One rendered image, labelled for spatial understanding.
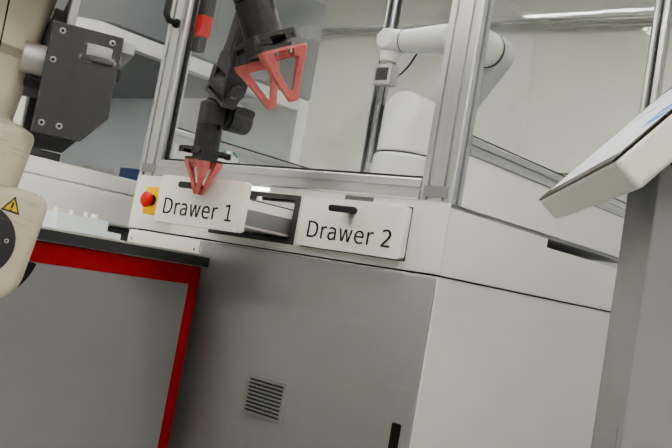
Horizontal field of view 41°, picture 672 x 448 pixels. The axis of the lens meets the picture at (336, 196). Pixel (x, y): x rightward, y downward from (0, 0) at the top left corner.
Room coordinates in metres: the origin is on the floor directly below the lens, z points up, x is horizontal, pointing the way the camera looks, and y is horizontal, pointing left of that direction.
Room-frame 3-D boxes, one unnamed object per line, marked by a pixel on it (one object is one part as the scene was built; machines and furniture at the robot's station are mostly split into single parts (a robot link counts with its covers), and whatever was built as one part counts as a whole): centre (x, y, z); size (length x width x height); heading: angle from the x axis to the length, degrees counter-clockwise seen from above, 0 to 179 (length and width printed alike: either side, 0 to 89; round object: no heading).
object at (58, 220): (2.12, 0.59, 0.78); 0.12 x 0.08 x 0.04; 128
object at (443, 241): (2.48, -0.16, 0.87); 1.02 x 0.95 x 0.14; 49
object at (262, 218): (2.19, 0.16, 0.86); 0.40 x 0.26 x 0.06; 139
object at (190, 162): (1.98, 0.29, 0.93); 0.07 x 0.07 x 0.09; 48
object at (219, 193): (2.03, 0.29, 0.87); 0.29 x 0.02 x 0.11; 49
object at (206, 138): (1.98, 0.30, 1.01); 0.10 x 0.07 x 0.07; 138
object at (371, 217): (1.94, -0.04, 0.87); 0.29 x 0.02 x 0.11; 49
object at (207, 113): (1.98, 0.30, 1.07); 0.07 x 0.06 x 0.07; 137
